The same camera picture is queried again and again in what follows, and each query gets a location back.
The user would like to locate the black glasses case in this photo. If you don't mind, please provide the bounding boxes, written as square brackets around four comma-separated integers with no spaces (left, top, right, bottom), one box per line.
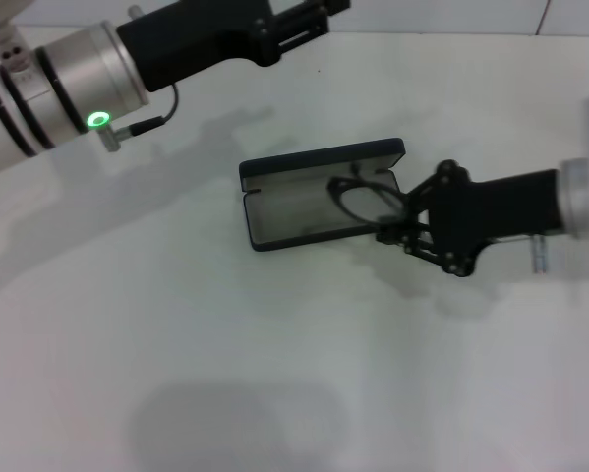
[238,137,406,254]

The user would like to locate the left wrist black plug cable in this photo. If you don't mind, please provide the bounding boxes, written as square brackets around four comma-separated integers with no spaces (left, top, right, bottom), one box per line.
[99,83,179,153]

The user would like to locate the right wrist plug cable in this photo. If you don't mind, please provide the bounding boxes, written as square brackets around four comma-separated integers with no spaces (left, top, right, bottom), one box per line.
[490,234,551,275]

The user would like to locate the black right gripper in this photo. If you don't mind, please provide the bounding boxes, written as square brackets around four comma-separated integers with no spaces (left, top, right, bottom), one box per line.
[375,159,566,278]

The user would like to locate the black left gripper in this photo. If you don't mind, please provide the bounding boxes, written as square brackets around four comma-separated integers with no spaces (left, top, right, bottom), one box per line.
[115,0,352,94]

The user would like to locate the black framed glasses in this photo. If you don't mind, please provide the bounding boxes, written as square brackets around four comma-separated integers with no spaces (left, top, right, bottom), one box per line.
[328,166,411,230]

